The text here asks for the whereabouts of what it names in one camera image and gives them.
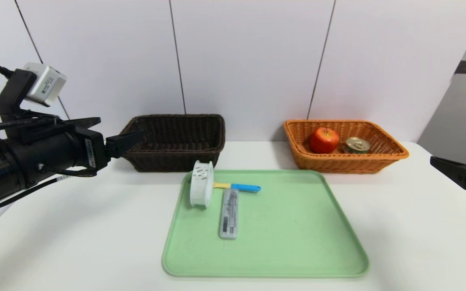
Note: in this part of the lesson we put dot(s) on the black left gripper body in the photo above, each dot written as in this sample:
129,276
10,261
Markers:
94,153

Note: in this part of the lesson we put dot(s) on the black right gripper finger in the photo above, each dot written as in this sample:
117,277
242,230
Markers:
463,176

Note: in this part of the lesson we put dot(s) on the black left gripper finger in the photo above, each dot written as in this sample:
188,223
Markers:
120,144
81,123

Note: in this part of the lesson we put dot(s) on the white perforated plastic cup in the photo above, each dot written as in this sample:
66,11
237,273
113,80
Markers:
200,190

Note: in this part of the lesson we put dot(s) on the tin can with gold lid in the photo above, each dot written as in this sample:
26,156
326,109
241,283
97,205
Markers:
357,144

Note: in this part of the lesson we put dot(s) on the red apple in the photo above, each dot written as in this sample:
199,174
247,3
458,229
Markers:
324,140

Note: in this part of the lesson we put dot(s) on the dark brown wicker basket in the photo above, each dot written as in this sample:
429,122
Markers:
176,141

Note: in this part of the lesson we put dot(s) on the orange wicker basket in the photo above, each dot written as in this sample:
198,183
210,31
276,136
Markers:
297,157

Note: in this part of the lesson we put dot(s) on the grey translucent pen case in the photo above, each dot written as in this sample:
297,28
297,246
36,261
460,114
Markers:
229,214

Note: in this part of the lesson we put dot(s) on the light green plastic tray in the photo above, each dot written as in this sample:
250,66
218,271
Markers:
273,242

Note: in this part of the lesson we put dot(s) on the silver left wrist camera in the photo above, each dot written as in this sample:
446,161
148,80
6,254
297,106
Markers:
45,85

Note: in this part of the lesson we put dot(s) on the black left camera bracket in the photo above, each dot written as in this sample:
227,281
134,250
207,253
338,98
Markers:
14,91

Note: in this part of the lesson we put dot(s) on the black wall fixture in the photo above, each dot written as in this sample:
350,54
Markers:
462,67

